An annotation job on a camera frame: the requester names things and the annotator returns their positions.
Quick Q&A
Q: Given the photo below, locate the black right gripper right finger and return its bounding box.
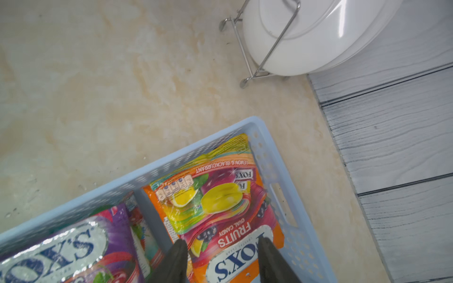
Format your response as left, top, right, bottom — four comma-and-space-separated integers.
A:
258, 237, 301, 283

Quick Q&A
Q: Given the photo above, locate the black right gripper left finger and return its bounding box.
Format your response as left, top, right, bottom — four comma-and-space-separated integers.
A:
147, 239, 188, 283

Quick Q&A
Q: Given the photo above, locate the green Fox's spring tea bag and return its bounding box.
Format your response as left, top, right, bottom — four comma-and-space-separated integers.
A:
123, 192, 164, 280

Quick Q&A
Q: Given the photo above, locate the light blue plastic basket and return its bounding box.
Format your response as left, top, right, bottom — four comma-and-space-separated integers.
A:
1, 116, 337, 283

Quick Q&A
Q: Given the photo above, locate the purple Fox's candy bag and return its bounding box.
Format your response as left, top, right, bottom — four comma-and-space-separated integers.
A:
1, 204, 145, 283

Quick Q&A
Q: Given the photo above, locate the orange Fox's fruits bag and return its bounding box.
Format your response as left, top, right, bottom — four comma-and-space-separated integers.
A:
144, 134, 284, 283

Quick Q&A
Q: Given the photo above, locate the white plate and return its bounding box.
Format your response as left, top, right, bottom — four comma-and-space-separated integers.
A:
242, 0, 404, 77

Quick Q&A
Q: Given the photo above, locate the wire plate stand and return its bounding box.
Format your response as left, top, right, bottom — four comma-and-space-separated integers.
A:
218, 1, 303, 89

